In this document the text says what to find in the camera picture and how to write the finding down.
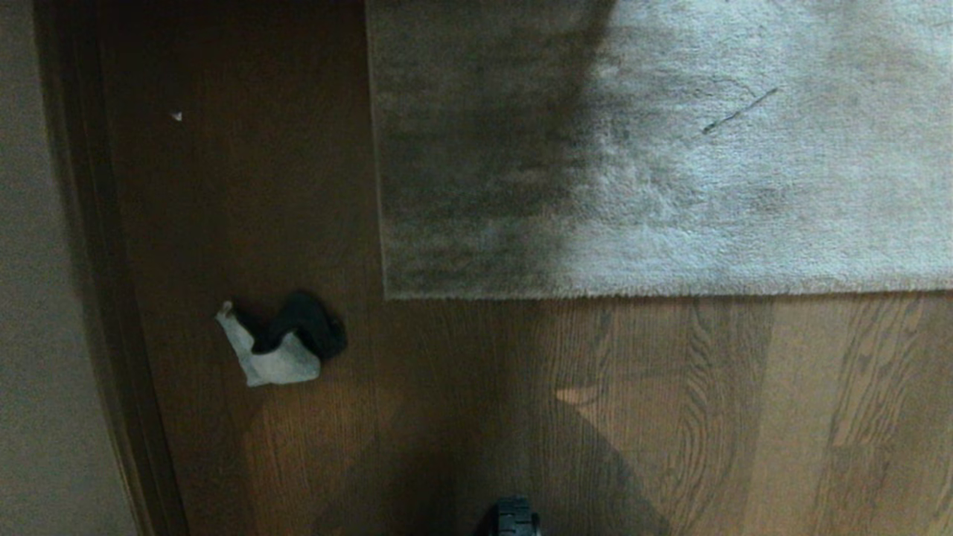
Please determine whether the grey shaggy rug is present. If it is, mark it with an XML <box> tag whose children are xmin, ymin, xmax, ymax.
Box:
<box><xmin>364</xmin><ymin>0</ymin><xmax>953</xmax><ymax>301</ymax></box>

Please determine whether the white and black cloth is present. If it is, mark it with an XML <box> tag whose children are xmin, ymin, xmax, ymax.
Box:
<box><xmin>215</xmin><ymin>291</ymin><xmax>348</xmax><ymax>388</ymax></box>

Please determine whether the dark wooden baseboard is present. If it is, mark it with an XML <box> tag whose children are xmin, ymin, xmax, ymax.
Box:
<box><xmin>33</xmin><ymin>0</ymin><xmax>189</xmax><ymax>536</ymax></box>

